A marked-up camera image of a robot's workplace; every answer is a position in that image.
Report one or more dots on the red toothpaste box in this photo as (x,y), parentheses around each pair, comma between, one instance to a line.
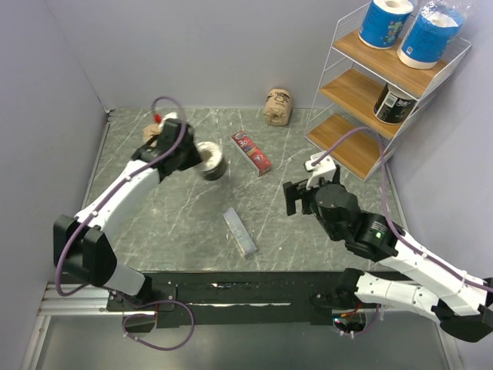
(250,151)

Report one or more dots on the bottom wooden shelf board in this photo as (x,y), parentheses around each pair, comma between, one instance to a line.
(359,153)

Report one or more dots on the wooden shelf board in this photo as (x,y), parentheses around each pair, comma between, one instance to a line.
(357,94)
(386,64)
(359,153)

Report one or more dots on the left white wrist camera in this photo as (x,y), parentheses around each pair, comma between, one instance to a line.
(158,119)

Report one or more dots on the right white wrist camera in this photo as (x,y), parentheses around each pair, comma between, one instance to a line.
(319,166)

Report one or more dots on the white wire shelf rack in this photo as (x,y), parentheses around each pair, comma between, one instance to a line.
(336,64)

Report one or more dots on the blue clear-wrapped paper roll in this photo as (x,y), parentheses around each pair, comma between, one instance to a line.
(435,25)

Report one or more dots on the black paper roll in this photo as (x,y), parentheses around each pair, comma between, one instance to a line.
(393,106)

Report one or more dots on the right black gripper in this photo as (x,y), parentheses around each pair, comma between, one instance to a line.
(294,191)

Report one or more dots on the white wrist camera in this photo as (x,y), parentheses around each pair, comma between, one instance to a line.
(319,166)
(158,119)

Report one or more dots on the brown paper roll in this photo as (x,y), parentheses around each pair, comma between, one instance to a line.
(150,134)

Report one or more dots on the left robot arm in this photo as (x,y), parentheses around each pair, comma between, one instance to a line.
(81,245)

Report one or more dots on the top wooden shelf board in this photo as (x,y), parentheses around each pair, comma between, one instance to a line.
(386,64)

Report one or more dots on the brown roll with bear print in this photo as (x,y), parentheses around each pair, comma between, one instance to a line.
(278,107)

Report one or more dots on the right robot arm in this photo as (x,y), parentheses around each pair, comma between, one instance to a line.
(457,301)

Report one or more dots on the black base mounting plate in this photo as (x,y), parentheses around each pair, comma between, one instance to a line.
(246,297)

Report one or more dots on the middle wooden shelf board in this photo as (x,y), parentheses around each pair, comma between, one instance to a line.
(357,94)

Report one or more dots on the blue printed paper roll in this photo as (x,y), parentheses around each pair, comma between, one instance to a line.
(384,21)

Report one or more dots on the silver toothpaste box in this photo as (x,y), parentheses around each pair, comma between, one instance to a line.
(241,235)

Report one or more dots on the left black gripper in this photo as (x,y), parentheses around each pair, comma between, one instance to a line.
(195,159)

